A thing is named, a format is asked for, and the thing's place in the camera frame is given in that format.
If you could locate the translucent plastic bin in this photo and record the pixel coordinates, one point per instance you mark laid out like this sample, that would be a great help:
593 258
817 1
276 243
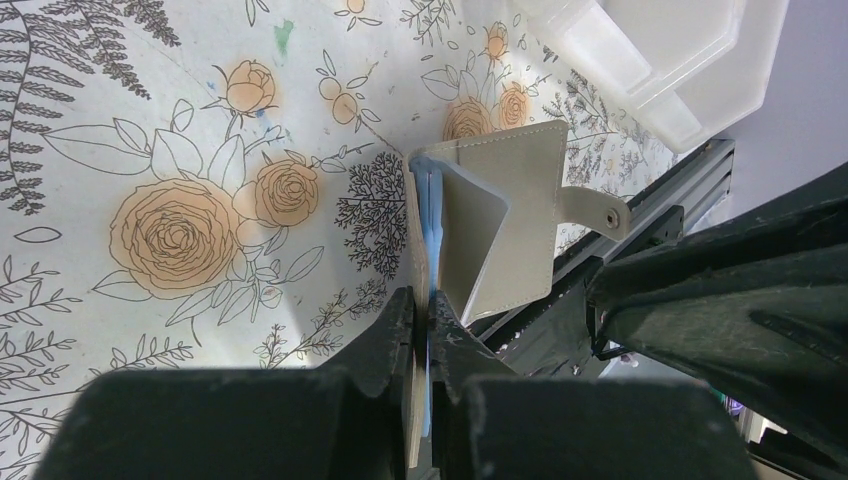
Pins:
684 70

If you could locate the grey card holder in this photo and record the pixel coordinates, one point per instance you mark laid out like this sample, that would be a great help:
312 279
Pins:
503 201

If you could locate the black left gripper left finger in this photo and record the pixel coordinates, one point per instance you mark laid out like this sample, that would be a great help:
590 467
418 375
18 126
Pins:
345 419

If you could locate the blue credit card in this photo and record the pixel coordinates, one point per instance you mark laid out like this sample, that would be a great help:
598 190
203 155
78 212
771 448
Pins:
429 189

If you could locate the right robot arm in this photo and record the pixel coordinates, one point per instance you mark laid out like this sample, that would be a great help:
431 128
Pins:
756 306

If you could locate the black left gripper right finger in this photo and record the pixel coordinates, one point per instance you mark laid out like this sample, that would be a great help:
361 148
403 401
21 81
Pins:
491 423

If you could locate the floral table mat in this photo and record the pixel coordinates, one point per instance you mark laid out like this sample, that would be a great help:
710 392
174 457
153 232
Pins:
218 183

